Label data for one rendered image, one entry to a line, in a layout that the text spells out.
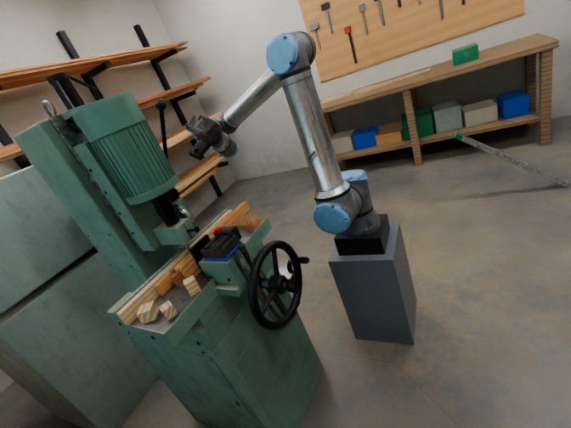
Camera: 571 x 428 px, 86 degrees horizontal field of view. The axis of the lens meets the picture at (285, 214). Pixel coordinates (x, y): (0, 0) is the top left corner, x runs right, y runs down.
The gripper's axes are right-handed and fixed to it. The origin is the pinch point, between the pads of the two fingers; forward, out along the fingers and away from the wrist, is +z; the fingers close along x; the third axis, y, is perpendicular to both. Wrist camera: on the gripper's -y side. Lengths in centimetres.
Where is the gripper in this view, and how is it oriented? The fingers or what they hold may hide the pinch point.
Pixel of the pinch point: (188, 126)
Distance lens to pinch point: 119.7
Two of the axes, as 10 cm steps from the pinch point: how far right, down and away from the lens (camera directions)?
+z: -2.2, -0.6, -9.7
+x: 8.8, 4.1, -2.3
